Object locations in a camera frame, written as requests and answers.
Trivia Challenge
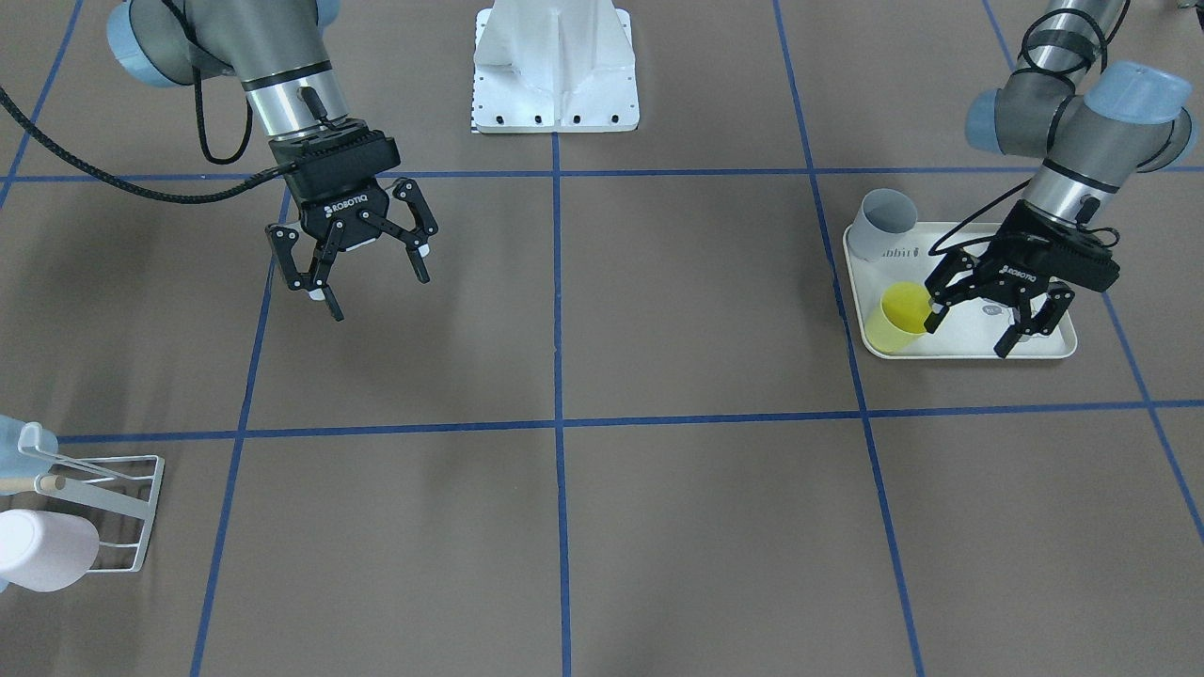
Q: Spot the light blue cup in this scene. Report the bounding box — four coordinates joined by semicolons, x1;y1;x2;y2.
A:
1;416;59;479

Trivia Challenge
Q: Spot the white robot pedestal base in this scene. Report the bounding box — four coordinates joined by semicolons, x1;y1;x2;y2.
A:
470;1;641;134

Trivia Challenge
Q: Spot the white wire cup rack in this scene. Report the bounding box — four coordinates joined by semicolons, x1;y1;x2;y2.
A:
1;449;166;573

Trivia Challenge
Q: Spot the braided left arm cable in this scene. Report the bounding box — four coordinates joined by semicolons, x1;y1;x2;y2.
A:
927;0;1131;260

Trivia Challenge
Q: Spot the braided arm cable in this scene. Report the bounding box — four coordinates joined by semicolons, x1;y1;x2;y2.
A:
927;0;1131;260
0;86;302;206

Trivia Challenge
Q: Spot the grey plastic cup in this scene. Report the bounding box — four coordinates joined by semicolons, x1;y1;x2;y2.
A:
846;188;919;260

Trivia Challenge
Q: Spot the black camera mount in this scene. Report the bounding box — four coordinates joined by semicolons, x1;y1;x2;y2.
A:
268;128;401;176

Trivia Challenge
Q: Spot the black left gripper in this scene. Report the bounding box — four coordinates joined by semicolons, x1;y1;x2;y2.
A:
923;202;1119;359

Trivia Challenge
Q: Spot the yellow plastic cup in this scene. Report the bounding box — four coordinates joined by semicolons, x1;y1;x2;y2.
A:
863;281;932;354

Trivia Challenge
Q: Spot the braided right arm cable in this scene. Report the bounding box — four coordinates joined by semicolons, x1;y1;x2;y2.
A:
0;86;302;206

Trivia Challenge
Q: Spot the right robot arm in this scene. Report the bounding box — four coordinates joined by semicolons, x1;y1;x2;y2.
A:
106;1;438;320

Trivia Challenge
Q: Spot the white plastic tray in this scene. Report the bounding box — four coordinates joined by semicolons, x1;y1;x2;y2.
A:
843;220;1078;361

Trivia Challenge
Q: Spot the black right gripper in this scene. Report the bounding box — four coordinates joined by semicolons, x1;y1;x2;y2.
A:
265;165;438;322

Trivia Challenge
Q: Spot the pink plastic cup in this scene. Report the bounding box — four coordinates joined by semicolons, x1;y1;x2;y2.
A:
1;510;100;591

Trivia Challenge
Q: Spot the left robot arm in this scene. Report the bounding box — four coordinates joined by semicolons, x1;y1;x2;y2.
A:
925;1;1200;358

